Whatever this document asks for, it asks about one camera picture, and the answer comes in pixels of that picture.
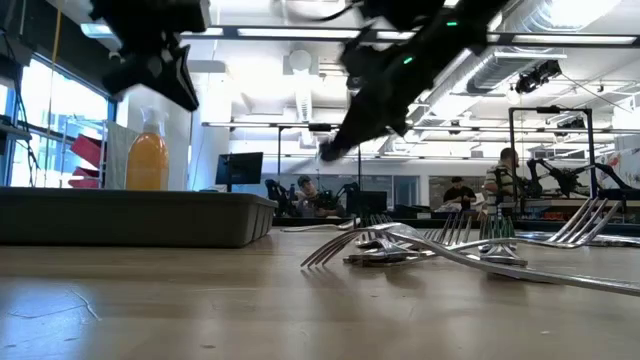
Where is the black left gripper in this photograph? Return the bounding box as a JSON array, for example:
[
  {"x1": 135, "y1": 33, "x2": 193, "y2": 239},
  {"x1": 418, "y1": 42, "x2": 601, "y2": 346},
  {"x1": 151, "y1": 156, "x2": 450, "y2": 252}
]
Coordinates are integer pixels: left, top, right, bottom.
[{"x1": 89, "y1": 0, "x2": 211, "y2": 112}]

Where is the silver ventilation duct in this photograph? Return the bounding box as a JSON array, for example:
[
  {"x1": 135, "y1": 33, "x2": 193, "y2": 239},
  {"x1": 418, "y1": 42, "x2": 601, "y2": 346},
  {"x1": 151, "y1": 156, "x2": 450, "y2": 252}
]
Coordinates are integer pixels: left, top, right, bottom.
[{"x1": 464, "y1": 0, "x2": 621, "y2": 96}]

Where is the black ceiling spotlight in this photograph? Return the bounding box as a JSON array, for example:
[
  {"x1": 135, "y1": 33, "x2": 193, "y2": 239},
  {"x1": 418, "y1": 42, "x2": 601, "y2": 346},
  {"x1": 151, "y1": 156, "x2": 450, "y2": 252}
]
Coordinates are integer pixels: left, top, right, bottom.
[{"x1": 514, "y1": 59, "x2": 564, "y2": 95}]

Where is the person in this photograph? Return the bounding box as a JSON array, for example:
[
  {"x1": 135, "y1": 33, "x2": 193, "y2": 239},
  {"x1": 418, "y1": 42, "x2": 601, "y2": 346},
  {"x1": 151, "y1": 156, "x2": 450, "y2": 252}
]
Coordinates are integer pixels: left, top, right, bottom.
[
  {"x1": 293, "y1": 174, "x2": 346, "y2": 219},
  {"x1": 482, "y1": 147, "x2": 525, "y2": 221},
  {"x1": 442, "y1": 175, "x2": 479, "y2": 212}
]

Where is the black distant equipment box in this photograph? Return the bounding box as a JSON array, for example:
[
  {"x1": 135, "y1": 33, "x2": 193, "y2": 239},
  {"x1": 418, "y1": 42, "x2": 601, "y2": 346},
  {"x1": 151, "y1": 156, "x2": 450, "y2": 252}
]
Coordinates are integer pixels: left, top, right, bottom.
[{"x1": 346, "y1": 189, "x2": 389, "y2": 217}]

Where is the tall black rig frame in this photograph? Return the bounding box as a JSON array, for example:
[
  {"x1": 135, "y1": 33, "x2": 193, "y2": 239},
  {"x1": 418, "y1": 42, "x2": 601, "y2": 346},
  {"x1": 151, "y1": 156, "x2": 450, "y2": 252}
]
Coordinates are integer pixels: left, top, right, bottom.
[{"x1": 508, "y1": 105, "x2": 599, "y2": 201}]

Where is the grey plastic cutlery tray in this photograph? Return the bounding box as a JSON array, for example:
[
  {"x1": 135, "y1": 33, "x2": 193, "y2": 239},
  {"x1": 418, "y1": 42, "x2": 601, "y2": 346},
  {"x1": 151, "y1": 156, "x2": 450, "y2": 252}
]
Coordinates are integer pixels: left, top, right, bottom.
[{"x1": 0, "y1": 186, "x2": 279, "y2": 250}]

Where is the white round ceiling speaker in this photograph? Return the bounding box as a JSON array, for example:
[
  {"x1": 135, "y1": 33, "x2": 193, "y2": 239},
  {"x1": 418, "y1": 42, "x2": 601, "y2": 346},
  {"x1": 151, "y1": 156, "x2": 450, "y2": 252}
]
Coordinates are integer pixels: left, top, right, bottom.
[{"x1": 287, "y1": 48, "x2": 314, "y2": 76}]

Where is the small red storage bin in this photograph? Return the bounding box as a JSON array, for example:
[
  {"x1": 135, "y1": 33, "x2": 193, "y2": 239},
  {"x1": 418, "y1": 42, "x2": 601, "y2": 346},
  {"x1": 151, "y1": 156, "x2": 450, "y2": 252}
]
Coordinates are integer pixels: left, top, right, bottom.
[
  {"x1": 67, "y1": 166, "x2": 104, "y2": 190},
  {"x1": 69, "y1": 133, "x2": 107, "y2": 170}
]

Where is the black aluminium table frame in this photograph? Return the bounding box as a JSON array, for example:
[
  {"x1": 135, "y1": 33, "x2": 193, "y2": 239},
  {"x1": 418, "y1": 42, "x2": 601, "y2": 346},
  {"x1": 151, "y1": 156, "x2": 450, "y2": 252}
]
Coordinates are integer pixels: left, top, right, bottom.
[{"x1": 272, "y1": 215, "x2": 640, "y2": 237}]

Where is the orange liquid spray bottle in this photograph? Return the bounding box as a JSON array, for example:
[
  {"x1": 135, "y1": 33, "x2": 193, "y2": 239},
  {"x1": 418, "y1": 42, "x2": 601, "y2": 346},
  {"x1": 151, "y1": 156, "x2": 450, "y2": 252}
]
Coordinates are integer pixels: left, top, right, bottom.
[{"x1": 124, "y1": 105, "x2": 170, "y2": 192}]

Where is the colourful wall poster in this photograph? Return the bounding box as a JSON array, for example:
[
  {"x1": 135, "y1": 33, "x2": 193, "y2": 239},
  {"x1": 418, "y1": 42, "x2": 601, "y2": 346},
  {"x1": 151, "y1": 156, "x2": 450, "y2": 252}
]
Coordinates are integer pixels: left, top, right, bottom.
[{"x1": 597, "y1": 147, "x2": 640, "y2": 190}]

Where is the wide black rig frame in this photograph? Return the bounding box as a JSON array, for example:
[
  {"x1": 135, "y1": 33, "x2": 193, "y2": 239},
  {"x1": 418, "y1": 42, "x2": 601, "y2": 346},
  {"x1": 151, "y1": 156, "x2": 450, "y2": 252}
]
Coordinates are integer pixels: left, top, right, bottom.
[{"x1": 202, "y1": 121, "x2": 416, "y2": 194}]

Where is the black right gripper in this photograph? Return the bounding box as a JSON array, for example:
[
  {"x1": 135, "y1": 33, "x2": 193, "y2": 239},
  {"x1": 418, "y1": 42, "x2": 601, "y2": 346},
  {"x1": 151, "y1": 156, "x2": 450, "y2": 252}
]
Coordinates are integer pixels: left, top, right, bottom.
[{"x1": 319, "y1": 14, "x2": 494, "y2": 163}]

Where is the wooden distant table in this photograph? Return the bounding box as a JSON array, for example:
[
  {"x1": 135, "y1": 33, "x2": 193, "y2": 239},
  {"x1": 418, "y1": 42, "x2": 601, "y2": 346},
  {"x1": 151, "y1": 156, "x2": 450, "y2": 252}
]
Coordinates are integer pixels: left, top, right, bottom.
[{"x1": 519, "y1": 198, "x2": 640, "y2": 211}]

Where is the black computer monitor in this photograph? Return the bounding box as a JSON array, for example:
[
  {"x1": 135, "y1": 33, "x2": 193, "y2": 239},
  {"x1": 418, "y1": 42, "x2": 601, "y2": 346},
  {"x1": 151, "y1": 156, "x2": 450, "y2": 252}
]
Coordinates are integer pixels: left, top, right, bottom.
[{"x1": 214, "y1": 151, "x2": 265, "y2": 194}]

